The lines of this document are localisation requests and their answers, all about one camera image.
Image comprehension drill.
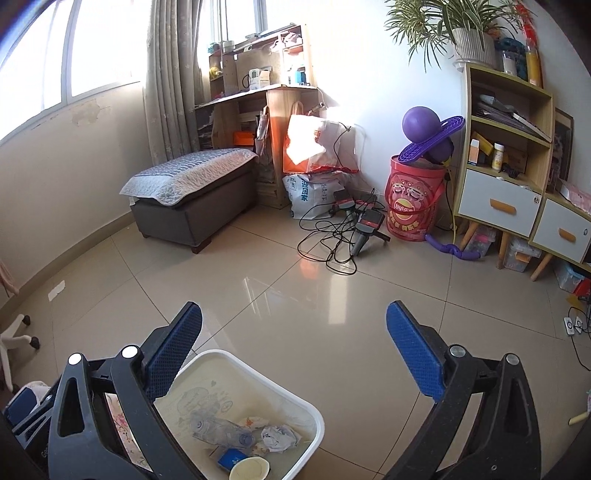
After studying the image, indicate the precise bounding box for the white trash bin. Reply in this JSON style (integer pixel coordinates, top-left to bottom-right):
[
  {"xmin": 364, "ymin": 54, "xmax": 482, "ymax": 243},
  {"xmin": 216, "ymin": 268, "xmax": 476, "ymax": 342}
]
[{"xmin": 154, "ymin": 350, "xmax": 325, "ymax": 480}]

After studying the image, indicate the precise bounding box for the crushed plastic bottle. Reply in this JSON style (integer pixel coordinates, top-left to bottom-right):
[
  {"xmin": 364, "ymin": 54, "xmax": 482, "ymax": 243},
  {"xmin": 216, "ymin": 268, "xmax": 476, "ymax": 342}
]
[{"xmin": 189, "ymin": 410, "xmax": 256, "ymax": 450}]

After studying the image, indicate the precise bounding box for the grey office chair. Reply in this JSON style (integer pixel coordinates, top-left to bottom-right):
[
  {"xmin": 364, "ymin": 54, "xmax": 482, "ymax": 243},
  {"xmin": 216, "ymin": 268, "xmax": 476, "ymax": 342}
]
[{"xmin": 0, "ymin": 257, "xmax": 42, "ymax": 393}]

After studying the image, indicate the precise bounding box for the white power strip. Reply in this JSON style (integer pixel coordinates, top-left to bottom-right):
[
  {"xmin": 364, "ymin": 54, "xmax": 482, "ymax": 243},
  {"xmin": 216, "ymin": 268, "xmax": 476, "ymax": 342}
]
[{"xmin": 563, "ymin": 316, "xmax": 584, "ymax": 336}]

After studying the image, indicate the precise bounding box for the white paper cup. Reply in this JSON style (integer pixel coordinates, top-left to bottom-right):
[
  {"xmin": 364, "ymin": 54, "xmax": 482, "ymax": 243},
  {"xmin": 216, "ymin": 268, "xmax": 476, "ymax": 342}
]
[{"xmin": 228, "ymin": 456, "xmax": 270, "ymax": 480}]

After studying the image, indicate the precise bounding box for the low wooden drawer cabinet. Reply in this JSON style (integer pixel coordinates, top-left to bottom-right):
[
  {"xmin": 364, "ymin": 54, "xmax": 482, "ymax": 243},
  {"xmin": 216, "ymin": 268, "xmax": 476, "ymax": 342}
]
[{"xmin": 529, "ymin": 193, "xmax": 590, "ymax": 282}]

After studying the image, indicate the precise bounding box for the dark storage ottoman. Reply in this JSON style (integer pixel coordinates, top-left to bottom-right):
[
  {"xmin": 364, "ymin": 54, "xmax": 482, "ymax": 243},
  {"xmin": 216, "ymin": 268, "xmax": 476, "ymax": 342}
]
[{"xmin": 120, "ymin": 148, "xmax": 257, "ymax": 254}]

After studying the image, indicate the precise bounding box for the red cylindrical bucket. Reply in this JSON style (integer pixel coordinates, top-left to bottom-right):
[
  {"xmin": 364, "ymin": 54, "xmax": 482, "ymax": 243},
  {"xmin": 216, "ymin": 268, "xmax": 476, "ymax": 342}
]
[{"xmin": 385, "ymin": 156, "xmax": 447, "ymax": 242}]

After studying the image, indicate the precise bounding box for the purple hopper ball toy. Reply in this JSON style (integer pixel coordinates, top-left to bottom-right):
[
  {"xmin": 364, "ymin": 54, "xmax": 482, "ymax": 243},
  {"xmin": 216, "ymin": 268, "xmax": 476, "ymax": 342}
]
[{"xmin": 398, "ymin": 106, "xmax": 466, "ymax": 164}]

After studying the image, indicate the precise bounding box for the white plastic sack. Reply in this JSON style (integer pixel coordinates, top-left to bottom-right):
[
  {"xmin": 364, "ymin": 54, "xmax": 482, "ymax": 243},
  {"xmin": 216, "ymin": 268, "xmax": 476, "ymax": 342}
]
[{"xmin": 283, "ymin": 172, "xmax": 349, "ymax": 220}]

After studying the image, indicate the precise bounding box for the wooden shelf cabinet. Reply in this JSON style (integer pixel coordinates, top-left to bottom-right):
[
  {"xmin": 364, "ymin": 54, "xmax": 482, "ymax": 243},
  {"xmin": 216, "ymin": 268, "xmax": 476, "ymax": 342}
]
[{"xmin": 454, "ymin": 64, "xmax": 555, "ymax": 268}]

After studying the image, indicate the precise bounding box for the beige curtain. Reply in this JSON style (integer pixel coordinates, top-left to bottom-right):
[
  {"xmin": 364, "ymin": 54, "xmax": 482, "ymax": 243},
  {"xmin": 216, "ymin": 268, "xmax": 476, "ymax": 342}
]
[{"xmin": 143, "ymin": 0, "xmax": 204, "ymax": 165}]

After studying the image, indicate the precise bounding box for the orange white shopping bag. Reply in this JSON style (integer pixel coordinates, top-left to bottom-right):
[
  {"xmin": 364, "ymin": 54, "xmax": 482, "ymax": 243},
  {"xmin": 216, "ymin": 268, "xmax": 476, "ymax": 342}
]
[{"xmin": 283, "ymin": 101, "xmax": 360, "ymax": 175}]

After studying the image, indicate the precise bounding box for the wooden desk with shelves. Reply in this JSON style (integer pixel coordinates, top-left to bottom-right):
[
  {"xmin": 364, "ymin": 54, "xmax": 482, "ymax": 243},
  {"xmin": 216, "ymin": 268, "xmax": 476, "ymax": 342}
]
[{"xmin": 195, "ymin": 24, "xmax": 322, "ymax": 209}]

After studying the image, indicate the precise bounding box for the potted spider plant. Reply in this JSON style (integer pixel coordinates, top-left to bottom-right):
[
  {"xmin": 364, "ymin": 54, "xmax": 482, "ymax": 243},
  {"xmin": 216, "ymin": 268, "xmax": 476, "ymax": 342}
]
[{"xmin": 385, "ymin": 0, "xmax": 523, "ymax": 68}]

